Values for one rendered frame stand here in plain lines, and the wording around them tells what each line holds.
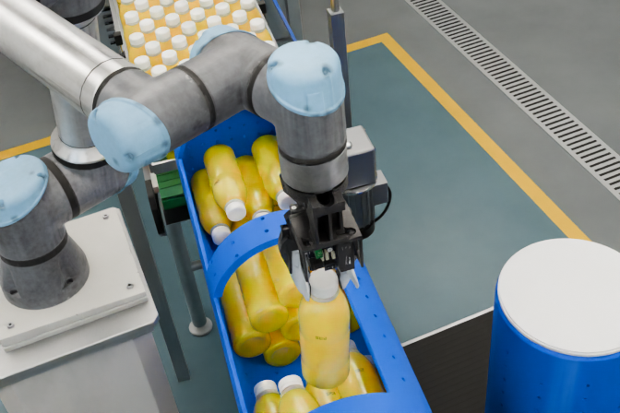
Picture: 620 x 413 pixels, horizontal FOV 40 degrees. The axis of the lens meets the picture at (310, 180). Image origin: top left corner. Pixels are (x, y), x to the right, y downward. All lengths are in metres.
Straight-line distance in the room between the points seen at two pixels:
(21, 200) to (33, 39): 0.45
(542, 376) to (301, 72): 0.93
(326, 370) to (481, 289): 1.84
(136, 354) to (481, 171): 2.14
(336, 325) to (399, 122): 2.60
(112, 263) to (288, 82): 0.80
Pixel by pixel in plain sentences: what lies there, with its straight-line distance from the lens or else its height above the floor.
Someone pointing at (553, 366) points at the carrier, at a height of 0.99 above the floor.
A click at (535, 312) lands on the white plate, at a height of 1.04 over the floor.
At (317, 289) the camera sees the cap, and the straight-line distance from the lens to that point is 1.08.
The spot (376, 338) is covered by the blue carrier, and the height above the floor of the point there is 1.20.
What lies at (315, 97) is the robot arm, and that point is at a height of 1.76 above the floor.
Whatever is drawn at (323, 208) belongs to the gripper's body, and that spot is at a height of 1.63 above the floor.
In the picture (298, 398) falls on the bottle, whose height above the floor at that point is 1.14.
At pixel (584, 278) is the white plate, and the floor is 1.04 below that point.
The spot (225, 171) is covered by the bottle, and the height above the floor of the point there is 1.14.
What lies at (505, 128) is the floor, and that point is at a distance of 3.64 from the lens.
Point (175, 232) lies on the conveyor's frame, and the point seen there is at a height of 0.48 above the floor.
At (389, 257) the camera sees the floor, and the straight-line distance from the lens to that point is 3.07.
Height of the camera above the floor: 2.25
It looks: 41 degrees down
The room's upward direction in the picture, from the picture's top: 7 degrees counter-clockwise
